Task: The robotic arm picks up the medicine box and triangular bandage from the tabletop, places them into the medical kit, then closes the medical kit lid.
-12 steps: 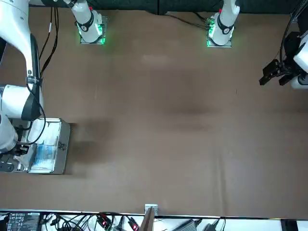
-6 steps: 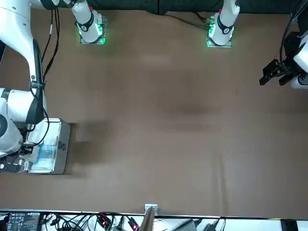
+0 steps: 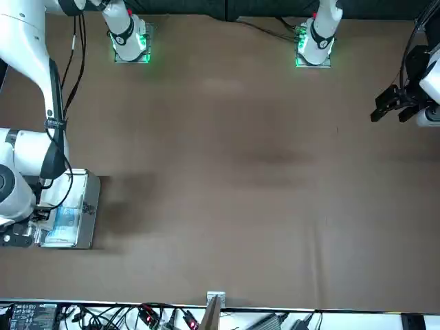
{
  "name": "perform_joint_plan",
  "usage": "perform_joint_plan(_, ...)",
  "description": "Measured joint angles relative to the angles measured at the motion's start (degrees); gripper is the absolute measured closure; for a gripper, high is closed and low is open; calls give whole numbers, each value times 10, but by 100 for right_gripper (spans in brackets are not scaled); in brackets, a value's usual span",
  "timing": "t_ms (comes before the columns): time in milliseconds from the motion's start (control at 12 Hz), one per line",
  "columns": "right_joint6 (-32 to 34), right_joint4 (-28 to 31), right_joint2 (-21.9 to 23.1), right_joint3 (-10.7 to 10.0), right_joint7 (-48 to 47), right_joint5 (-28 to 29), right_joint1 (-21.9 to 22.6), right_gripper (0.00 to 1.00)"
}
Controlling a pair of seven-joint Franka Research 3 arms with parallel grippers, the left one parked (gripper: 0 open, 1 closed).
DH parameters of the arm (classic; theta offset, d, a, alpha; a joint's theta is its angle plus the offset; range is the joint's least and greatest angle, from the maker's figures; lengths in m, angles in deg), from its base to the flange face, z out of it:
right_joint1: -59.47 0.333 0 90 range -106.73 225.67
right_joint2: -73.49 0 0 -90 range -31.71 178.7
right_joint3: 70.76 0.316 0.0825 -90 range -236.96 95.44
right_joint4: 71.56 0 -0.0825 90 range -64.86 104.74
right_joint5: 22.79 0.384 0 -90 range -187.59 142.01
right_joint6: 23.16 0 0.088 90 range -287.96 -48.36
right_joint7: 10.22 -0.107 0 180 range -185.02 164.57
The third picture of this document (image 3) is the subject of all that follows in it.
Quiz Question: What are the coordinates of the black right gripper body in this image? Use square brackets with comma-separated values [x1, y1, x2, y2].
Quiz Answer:
[0, 222, 35, 248]

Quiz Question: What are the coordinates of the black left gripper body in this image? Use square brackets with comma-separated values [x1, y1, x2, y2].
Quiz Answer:
[405, 43, 431, 104]

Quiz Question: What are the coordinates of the white plastic medicine box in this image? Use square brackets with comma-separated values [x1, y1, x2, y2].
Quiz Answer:
[40, 180, 69, 208]

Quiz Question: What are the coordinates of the clear bandage packet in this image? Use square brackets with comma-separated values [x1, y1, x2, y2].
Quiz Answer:
[41, 205, 83, 247]

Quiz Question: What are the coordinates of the silver aluminium medical kit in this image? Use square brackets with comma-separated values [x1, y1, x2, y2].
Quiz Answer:
[25, 167, 102, 250]

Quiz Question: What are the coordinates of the black box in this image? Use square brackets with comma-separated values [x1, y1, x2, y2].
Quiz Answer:
[401, 313, 425, 330]

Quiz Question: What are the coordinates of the large labelled black power adapter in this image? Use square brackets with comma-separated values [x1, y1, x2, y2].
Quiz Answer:
[6, 302, 58, 330]

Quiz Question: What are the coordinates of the black plug with red light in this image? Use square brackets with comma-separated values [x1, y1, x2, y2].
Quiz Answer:
[137, 305, 163, 326]
[181, 310, 201, 330]

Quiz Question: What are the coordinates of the small black power adapter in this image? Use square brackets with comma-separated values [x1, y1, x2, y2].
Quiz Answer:
[294, 314, 323, 330]

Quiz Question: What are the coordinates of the grey power adapter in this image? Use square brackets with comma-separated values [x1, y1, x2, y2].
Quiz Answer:
[250, 311, 290, 330]

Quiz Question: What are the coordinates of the black base cable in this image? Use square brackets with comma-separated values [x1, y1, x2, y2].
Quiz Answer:
[235, 16, 300, 44]

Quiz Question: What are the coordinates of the aluminium camera post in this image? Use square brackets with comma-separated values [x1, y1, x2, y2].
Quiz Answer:
[200, 291, 227, 330]

